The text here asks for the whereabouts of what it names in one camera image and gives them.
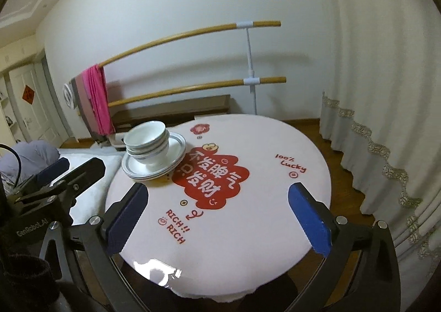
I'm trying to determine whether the grey pillow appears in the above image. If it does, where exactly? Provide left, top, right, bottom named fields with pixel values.
left=1, top=140, right=60, bottom=185

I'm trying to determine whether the white closet door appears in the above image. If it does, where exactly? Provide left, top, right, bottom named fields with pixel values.
left=8, top=65, right=61, bottom=148

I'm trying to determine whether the grey rimmed white plate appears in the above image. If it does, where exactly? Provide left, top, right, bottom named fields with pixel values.
left=121, top=132, right=186, bottom=180

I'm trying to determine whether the upper wooden ballet bar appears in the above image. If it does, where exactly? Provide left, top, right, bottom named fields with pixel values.
left=98, top=21, right=282, bottom=68

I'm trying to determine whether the white lace curtain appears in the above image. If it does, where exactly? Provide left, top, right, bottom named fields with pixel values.
left=320, top=0, right=440, bottom=308

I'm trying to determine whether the wooden ballet bar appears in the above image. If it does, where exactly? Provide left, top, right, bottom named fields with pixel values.
left=98, top=21, right=282, bottom=68
left=108, top=77, right=287, bottom=108

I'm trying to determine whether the brown low bench cabinet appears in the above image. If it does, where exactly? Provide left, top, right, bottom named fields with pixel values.
left=112, top=95, right=230, bottom=132

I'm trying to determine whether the large white bowl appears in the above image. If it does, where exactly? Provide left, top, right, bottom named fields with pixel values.
left=127, top=139, right=169, bottom=166

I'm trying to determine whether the pink hanging cloth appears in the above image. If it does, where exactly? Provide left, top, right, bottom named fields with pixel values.
left=70, top=65, right=115, bottom=141

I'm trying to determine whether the lower wooden ballet bar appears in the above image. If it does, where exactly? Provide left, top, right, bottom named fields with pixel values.
left=108, top=77, right=287, bottom=108

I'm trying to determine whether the small white bowl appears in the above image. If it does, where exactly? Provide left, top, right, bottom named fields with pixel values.
left=123, top=121, right=167, bottom=148

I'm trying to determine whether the white round fan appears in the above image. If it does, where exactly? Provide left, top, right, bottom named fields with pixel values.
left=63, top=83, right=77, bottom=110

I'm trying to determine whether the shallow white bowl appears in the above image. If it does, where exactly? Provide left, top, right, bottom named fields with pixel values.
left=126, top=130, right=170, bottom=155

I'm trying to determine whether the white quilted bed cover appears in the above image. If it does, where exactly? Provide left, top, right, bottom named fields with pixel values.
left=56, top=148, right=125, bottom=226

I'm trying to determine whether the white bar stand post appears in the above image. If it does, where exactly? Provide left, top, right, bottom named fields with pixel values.
left=236, top=21, right=260, bottom=115

